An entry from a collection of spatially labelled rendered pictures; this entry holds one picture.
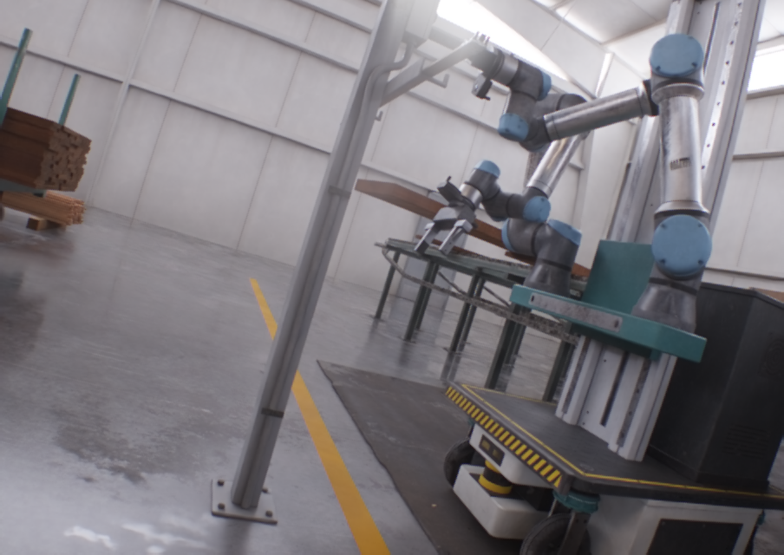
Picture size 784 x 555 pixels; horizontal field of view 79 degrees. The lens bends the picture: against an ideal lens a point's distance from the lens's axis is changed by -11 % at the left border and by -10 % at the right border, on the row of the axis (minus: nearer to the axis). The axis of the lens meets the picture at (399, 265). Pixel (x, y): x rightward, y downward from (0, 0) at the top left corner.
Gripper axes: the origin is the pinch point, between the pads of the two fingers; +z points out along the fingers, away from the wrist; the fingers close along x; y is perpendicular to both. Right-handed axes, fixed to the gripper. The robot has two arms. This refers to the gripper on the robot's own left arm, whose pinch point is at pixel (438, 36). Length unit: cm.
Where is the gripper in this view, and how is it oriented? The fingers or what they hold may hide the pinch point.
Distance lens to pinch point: 132.7
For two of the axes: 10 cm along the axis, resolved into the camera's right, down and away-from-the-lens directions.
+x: 1.5, 5.3, -8.3
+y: 4.1, -8.0, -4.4
